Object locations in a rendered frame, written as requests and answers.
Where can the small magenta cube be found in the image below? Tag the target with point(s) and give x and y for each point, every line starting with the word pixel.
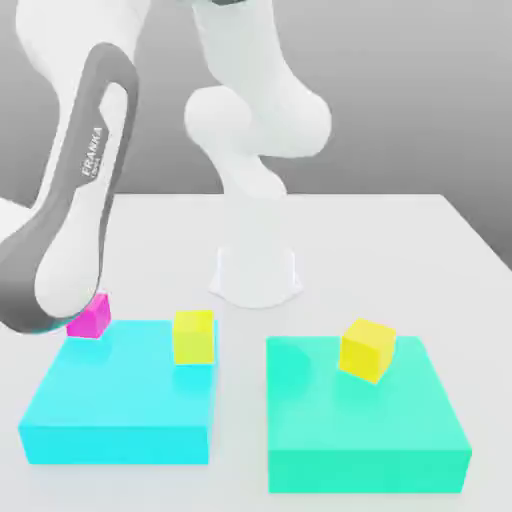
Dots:
pixel 92 320

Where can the small yellow cube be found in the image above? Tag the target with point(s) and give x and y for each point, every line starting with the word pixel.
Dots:
pixel 194 338
pixel 366 352

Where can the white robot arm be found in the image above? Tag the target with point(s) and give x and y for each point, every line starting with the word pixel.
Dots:
pixel 256 120

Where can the large cyan box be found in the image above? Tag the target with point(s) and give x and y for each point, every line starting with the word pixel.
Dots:
pixel 120 400

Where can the large turquoise box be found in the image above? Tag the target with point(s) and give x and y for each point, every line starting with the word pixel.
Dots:
pixel 360 420

